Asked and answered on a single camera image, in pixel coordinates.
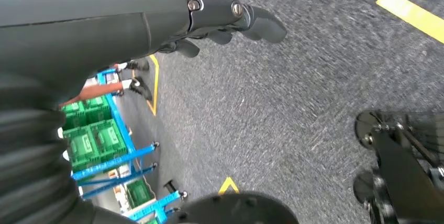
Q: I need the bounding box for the blue metal shelf rack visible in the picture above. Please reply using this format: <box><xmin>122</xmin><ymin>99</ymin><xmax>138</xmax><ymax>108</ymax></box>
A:
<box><xmin>121</xmin><ymin>181</ymin><xmax>188</xmax><ymax>224</ymax></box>
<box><xmin>60</xmin><ymin>70</ymin><xmax>160</xmax><ymax>199</ymax></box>

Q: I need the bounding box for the yellow floor tape square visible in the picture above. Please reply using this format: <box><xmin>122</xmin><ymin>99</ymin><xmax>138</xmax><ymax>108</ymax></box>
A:
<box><xmin>131</xmin><ymin>54</ymin><xmax>160</xmax><ymax>116</ymax></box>
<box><xmin>218</xmin><ymin>176</ymin><xmax>240</xmax><ymax>195</ymax></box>
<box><xmin>376</xmin><ymin>0</ymin><xmax>444</xmax><ymax>44</ymax></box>

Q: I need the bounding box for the black round disc base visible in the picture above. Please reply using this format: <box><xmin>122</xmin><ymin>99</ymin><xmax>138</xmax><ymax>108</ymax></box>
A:
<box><xmin>166</xmin><ymin>191</ymin><xmax>299</xmax><ymax>224</ymax></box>

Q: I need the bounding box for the green plastic crate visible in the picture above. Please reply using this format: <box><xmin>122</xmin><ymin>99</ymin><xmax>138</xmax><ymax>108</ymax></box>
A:
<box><xmin>89</xmin><ymin>119</ymin><xmax>128</xmax><ymax>159</ymax></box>
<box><xmin>83</xmin><ymin>96</ymin><xmax>112</xmax><ymax>122</ymax></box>
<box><xmin>61</xmin><ymin>102</ymin><xmax>87</xmax><ymax>129</ymax></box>
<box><xmin>64</xmin><ymin>127</ymin><xmax>101</xmax><ymax>171</ymax></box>
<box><xmin>125</xmin><ymin>179</ymin><xmax>153</xmax><ymax>206</ymax></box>

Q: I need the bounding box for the person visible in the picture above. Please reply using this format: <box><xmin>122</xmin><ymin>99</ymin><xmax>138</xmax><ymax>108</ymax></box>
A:
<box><xmin>60</xmin><ymin>58</ymin><xmax>153</xmax><ymax>107</ymax></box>

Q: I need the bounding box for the black caster frame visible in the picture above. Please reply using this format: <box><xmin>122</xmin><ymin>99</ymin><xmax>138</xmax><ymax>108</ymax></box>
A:
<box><xmin>353</xmin><ymin>109</ymin><xmax>444</xmax><ymax>224</ymax></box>

